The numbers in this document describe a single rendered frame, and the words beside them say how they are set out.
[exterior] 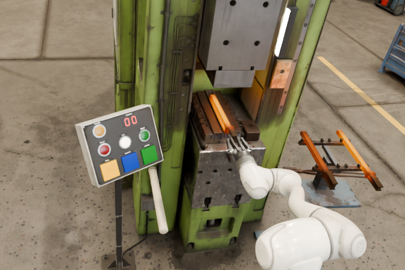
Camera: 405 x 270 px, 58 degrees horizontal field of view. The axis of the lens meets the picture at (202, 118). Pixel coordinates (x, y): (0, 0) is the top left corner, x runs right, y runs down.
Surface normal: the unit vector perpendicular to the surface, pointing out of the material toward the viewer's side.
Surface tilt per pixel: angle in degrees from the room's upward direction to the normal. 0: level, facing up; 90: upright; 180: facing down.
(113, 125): 60
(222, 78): 90
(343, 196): 0
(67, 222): 0
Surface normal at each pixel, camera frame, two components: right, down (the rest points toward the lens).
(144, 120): 0.60, 0.04
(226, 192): 0.23, 0.59
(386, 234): 0.12, -0.81
